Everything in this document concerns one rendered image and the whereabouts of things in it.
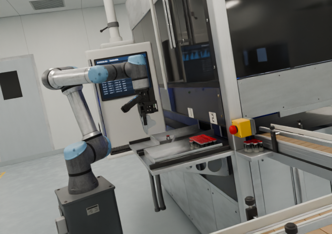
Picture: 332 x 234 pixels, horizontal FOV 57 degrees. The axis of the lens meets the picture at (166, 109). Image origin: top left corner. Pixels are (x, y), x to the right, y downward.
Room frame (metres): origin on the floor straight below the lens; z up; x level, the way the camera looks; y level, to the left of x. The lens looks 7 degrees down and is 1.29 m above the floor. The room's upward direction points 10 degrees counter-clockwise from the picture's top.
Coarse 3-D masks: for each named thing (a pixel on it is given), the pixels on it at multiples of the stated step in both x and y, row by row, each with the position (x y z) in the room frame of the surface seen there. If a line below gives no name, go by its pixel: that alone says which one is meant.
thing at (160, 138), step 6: (186, 126) 2.01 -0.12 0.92; (192, 126) 2.02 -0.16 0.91; (162, 132) 1.97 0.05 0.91; (168, 132) 1.98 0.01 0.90; (174, 132) 1.99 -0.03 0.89; (180, 132) 2.00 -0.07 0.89; (186, 132) 1.98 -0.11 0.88; (192, 132) 1.95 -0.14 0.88; (198, 132) 1.76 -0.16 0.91; (204, 132) 1.77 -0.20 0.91; (210, 132) 1.78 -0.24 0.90; (150, 138) 1.95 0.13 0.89; (156, 138) 1.96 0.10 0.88; (162, 138) 1.93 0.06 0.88; (180, 138) 1.73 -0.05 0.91; (156, 144) 1.80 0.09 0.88
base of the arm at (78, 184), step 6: (90, 168) 1.50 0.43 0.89; (72, 174) 1.45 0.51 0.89; (78, 174) 1.44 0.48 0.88; (84, 174) 1.46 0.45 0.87; (90, 174) 1.48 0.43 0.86; (72, 180) 1.45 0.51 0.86; (78, 180) 1.44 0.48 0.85; (84, 180) 1.45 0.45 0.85; (90, 180) 1.46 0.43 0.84; (96, 180) 1.50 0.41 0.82; (72, 186) 1.44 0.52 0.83; (78, 186) 1.43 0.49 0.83; (84, 186) 1.44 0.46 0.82; (90, 186) 1.45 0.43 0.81; (96, 186) 1.48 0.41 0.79; (72, 192) 1.44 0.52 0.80; (78, 192) 1.43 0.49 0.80; (84, 192) 1.43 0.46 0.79
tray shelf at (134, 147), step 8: (216, 136) 1.73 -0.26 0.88; (136, 144) 1.90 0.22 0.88; (144, 144) 1.86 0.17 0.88; (152, 144) 1.82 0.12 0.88; (224, 144) 1.53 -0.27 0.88; (224, 152) 1.39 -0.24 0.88; (232, 152) 1.39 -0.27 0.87; (144, 160) 1.49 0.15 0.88; (192, 160) 1.35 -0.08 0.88; (200, 160) 1.34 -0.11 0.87; (208, 160) 1.35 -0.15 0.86; (160, 168) 1.31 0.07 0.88; (168, 168) 1.31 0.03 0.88; (176, 168) 1.32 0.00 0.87
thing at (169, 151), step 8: (168, 144) 1.63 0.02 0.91; (176, 144) 1.64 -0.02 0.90; (184, 144) 1.65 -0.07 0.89; (216, 144) 1.42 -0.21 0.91; (144, 152) 1.58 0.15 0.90; (152, 152) 1.60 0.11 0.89; (160, 152) 1.59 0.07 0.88; (168, 152) 1.56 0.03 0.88; (176, 152) 1.53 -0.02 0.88; (184, 152) 1.38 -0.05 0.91; (192, 152) 1.39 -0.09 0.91; (152, 160) 1.40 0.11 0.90; (160, 160) 1.35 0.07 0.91
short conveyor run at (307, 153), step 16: (272, 128) 1.23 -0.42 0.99; (288, 128) 1.29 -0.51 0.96; (272, 144) 1.24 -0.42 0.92; (288, 144) 1.16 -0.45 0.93; (304, 144) 1.13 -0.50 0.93; (320, 144) 1.03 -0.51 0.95; (288, 160) 1.17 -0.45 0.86; (304, 160) 1.08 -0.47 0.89; (320, 160) 1.00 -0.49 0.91; (320, 176) 1.01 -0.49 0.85
